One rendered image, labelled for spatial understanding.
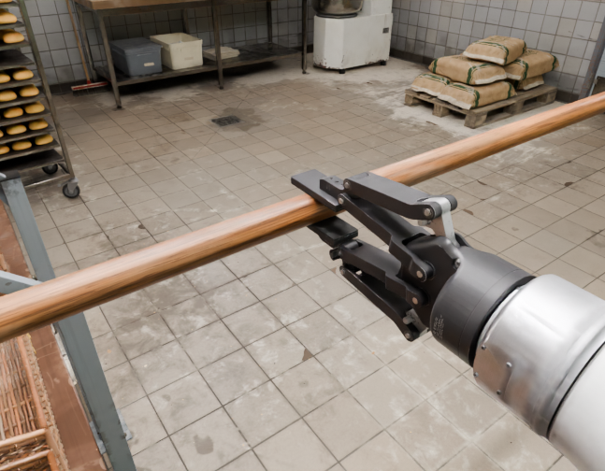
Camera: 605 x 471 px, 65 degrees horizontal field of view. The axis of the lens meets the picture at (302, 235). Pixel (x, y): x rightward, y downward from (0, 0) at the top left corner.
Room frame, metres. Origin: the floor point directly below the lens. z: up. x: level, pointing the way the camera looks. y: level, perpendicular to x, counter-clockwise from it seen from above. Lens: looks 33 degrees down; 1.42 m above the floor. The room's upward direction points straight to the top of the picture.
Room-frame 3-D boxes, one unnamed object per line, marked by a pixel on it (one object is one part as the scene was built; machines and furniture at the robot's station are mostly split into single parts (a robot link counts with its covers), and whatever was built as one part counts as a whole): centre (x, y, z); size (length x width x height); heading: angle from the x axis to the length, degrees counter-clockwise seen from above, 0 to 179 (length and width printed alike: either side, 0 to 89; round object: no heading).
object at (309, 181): (0.40, -0.02, 1.21); 0.07 x 0.03 x 0.01; 36
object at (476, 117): (4.44, -1.67, 0.07); 1.20 x 0.80 x 0.14; 126
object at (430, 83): (4.42, -1.32, 0.22); 0.62 x 0.36 x 0.15; 131
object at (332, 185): (0.38, -0.04, 1.23); 0.05 x 0.01 x 0.03; 36
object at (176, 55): (5.05, 1.26, 0.35); 0.50 x 0.36 x 0.24; 37
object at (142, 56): (4.80, 1.60, 0.35); 0.50 x 0.36 x 0.24; 36
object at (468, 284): (0.27, -0.11, 1.20); 0.09 x 0.07 x 0.08; 36
